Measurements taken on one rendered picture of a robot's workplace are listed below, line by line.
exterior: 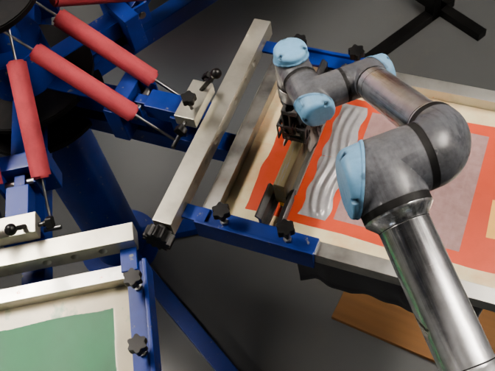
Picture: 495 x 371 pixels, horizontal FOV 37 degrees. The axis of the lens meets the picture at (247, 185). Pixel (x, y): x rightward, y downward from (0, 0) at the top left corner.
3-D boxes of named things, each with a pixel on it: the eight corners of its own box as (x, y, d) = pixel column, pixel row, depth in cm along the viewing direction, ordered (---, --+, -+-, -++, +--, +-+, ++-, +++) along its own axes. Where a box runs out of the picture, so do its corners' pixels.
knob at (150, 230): (183, 234, 179) (176, 218, 173) (173, 254, 176) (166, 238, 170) (155, 226, 181) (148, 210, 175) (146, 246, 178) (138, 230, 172)
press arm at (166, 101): (214, 113, 197) (211, 101, 193) (205, 131, 194) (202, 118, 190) (156, 100, 202) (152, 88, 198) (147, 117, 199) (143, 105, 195)
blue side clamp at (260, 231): (320, 250, 176) (319, 236, 170) (314, 269, 174) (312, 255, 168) (206, 219, 185) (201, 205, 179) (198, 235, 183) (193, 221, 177)
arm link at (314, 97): (352, 91, 149) (331, 55, 155) (300, 110, 148) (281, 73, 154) (353, 116, 155) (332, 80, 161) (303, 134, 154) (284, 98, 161)
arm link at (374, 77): (499, 112, 114) (377, 38, 157) (434, 136, 113) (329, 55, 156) (507, 176, 119) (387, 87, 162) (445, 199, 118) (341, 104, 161)
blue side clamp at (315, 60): (384, 78, 202) (384, 61, 196) (378, 92, 200) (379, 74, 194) (281, 58, 211) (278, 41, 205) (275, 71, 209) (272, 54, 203)
